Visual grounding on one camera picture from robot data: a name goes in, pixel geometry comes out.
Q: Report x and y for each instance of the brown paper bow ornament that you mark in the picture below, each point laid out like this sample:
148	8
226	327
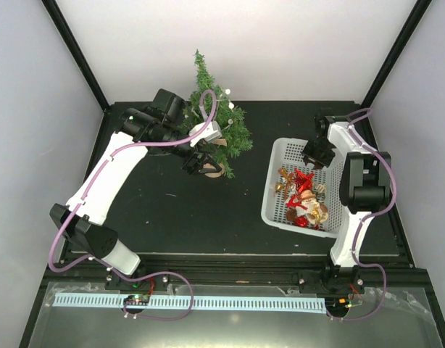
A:
221	142

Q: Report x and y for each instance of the white slotted cable duct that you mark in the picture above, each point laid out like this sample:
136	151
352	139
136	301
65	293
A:
214	303

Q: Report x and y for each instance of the right black frame post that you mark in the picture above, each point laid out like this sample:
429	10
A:
411	23

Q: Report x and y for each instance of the small green christmas tree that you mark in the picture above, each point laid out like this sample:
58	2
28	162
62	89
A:
229	117

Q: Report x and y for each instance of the left circuit board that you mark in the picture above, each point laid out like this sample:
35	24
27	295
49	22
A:
136	299

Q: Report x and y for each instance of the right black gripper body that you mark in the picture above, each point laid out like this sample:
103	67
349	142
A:
318	153

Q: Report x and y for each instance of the white plastic basket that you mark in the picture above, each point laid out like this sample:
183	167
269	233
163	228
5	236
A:
287	154

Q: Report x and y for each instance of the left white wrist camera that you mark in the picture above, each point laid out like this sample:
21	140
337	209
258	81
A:
211	133

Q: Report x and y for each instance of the right circuit board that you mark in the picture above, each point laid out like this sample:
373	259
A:
338	302

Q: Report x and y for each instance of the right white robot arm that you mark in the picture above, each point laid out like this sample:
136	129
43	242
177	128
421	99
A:
367	188

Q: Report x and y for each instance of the left black frame post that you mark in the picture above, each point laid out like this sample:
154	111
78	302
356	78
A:
63	28

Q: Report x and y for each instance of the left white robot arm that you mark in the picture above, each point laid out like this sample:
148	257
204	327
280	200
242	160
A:
81	219

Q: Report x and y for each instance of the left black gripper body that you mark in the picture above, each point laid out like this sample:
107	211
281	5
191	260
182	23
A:
190	165

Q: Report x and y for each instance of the pile of christmas ornaments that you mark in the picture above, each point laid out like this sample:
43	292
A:
303	198

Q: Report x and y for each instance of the circuit board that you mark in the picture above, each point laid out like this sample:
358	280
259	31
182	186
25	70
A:
338	302
136	299

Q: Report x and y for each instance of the black aluminium rail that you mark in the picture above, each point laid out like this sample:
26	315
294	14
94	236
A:
310	277

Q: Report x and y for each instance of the black frame post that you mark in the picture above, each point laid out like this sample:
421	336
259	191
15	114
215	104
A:
411	23
63	28

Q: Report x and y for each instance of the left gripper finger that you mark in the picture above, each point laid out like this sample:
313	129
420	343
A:
210	167
208	148

